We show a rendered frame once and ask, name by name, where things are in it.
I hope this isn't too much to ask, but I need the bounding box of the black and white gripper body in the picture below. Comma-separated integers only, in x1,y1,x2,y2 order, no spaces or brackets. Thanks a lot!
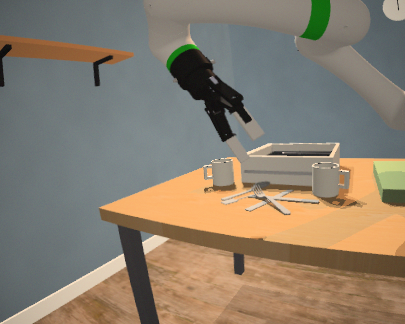
186,69,224,113

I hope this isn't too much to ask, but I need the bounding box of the grey fork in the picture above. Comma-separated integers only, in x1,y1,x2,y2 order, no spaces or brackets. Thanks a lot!
251,185,291,215

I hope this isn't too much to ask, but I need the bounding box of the white mug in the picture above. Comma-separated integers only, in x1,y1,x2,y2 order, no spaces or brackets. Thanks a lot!
203,159,234,186
312,163,350,197

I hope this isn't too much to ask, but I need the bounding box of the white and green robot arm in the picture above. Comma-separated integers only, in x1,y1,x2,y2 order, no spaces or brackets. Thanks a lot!
143,0,405,131

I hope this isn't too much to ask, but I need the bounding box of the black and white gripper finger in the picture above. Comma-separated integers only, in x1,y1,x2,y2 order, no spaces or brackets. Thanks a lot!
205,75,265,141
204,102,250,164

